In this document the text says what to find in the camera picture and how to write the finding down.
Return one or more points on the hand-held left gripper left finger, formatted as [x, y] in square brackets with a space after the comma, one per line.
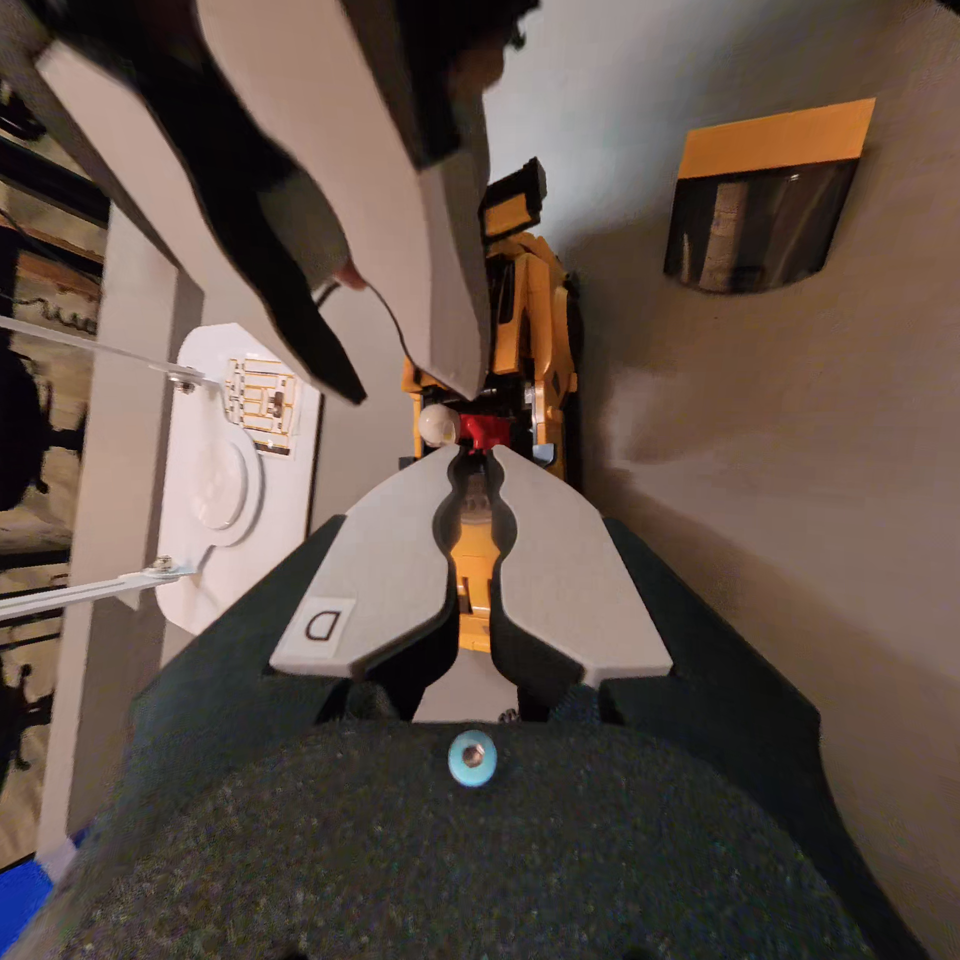
[382, 570]

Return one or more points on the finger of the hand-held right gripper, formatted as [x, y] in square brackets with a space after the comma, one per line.
[375, 187]
[112, 135]

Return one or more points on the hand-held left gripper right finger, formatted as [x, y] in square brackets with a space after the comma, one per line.
[577, 585]

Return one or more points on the red lego minifigure white helmet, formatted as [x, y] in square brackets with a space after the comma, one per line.
[439, 426]

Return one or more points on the yellow and black lego car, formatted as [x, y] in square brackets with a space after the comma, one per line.
[540, 337]

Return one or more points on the yellow lego roof windshield piece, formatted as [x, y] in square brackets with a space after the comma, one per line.
[765, 202]

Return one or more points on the lego sticker sheet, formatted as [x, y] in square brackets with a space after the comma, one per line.
[262, 405]

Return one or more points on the white monitor stand base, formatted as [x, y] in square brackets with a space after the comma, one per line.
[225, 585]

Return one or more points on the thin metal bracket strip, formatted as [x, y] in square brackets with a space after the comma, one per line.
[150, 574]
[180, 375]

